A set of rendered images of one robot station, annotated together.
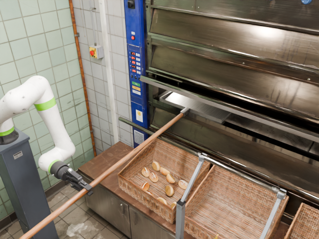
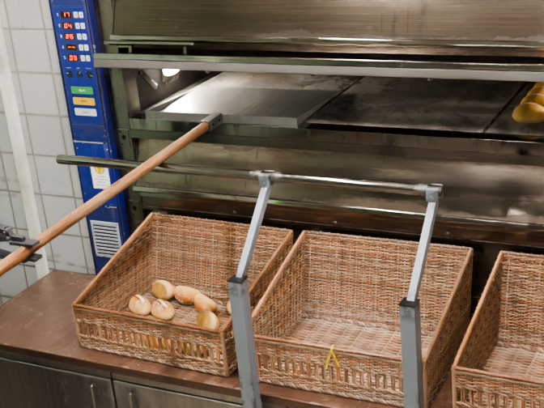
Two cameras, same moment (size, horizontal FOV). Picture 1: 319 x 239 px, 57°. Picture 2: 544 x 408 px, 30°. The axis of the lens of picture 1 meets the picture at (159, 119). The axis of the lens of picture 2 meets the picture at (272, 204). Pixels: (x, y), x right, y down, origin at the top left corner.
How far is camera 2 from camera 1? 124 cm
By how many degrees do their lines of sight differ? 14
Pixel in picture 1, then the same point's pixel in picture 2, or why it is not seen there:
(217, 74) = (266, 11)
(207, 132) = (270, 162)
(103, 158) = (19, 307)
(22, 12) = not seen: outside the picture
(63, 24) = not seen: outside the picture
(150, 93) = (121, 105)
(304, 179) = (490, 196)
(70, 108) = not seen: outside the picture
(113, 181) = (60, 339)
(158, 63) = (131, 23)
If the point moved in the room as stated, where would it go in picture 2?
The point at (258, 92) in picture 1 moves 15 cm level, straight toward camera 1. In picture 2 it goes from (354, 24) to (350, 36)
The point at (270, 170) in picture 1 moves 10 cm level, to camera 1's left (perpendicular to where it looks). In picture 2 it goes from (421, 200) to (389, 206)
